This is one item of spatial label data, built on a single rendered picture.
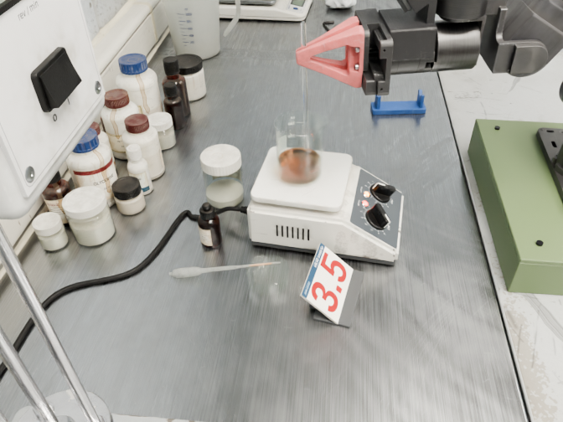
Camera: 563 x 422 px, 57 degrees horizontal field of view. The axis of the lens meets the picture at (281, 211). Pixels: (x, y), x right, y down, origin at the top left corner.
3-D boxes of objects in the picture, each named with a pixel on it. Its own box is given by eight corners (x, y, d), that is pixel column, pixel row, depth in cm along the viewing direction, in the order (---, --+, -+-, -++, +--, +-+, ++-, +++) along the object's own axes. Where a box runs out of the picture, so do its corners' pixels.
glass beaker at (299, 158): (276, 192, 68) (273, 136, 62) (275, 163, 73) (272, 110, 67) (329, 190, 68) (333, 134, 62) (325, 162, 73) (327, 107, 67)
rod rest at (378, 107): (421, 105, 101) (425, 88, 98) (426, 114, 98) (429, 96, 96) (369, 106, 101) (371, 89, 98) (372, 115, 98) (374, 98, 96)
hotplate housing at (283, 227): (401, 206, 78) (409, 162, 73) (395, 270, 68) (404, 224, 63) (258, 187, 82) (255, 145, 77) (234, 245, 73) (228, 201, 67)
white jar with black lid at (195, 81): (204, 84, 109) (200, 51, 104) (208, 100, 104) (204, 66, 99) (172, 88, 108) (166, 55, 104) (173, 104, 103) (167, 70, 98)
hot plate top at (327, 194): (353, 159, 74) (353, 153, 73) (341, 213, 65) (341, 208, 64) (271, 150, 76) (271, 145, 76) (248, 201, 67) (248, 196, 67)
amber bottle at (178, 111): (189, 126, 97) (183, 84, 91) (174, 132, 95) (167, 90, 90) (178, 119, 99) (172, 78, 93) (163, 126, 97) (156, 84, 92)
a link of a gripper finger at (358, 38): (296, 37, 56) (383, 30, 56) (291, 12, 62) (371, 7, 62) (298, 94, 61) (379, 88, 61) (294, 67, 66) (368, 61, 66)
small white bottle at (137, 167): (138, 182, 84) (127, 141, 79) (156, 185, 83) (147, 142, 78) (130, 194, 82) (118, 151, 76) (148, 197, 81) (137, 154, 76)
